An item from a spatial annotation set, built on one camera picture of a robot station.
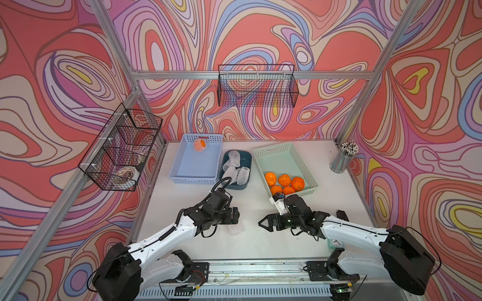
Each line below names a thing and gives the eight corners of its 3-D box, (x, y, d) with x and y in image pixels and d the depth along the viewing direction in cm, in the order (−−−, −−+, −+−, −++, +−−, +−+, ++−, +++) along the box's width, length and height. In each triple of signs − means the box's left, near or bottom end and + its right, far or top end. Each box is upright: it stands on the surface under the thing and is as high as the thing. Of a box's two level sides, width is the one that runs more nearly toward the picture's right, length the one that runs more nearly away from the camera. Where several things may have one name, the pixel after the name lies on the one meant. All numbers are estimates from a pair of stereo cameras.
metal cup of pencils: (332, 173, 106) (345, 152, 92) (328, 162, 110) (340, 141, 97) (345, 173, 106) (361, 152, 92) (341, 162, 110) (355, 141, 97)
